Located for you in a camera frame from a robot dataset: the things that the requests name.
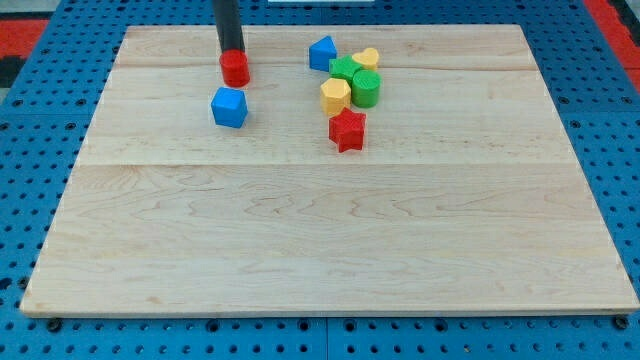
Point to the yellow hexagon block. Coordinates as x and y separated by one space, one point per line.
335 95

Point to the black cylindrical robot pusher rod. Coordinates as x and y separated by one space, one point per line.
228 24

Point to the blue cube block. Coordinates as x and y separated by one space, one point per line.
229 107

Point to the green cylinder block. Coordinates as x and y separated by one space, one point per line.
366 88

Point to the light wooden board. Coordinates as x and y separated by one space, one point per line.
467 198

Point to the red cylinder block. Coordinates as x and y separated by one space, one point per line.
235 68

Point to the blue triangle block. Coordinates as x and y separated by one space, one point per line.
321 53

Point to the yellow heart block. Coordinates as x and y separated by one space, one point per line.
367 58

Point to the red star block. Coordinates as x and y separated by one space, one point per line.
347 130

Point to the green star block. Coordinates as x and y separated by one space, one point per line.
344 68

